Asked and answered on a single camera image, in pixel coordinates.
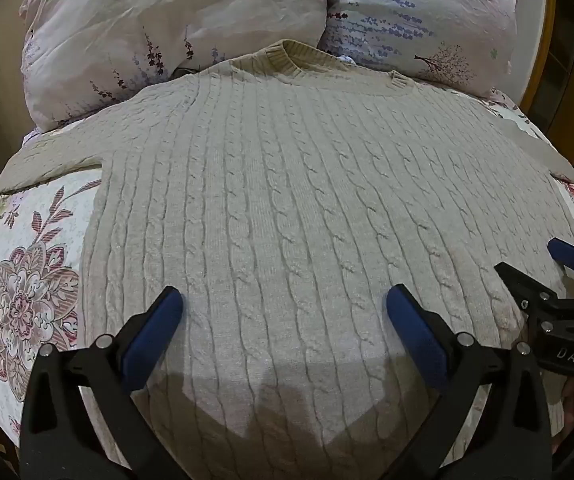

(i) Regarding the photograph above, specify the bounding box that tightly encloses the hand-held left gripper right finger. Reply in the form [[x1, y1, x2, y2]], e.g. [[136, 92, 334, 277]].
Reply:
[[386, 283, 553, 480]]

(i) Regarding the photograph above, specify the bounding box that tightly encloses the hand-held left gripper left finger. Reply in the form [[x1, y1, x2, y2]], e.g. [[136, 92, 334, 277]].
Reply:
[[20, 285, 185, 480]]

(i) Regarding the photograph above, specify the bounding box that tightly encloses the beige cable knit sweater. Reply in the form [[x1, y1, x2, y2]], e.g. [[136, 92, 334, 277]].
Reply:
[[0, 39, 574, 480]]

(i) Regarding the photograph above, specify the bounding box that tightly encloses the floral bed sheet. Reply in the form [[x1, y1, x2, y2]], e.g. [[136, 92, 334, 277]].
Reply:
[[0, 85, 574, 463]]

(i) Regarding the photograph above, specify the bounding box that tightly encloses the lavender print pillow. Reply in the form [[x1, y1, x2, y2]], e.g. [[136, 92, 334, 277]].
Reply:
[[319, 0, 533, 101]]

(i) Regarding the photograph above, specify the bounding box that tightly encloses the pink floral pillow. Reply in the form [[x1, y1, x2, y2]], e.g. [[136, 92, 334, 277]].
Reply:
[[19, 0, 336, 134]]

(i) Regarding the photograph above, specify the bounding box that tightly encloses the yellow wooden frame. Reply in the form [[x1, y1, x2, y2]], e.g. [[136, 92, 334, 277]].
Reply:
[[516, 0, 574, 169]]

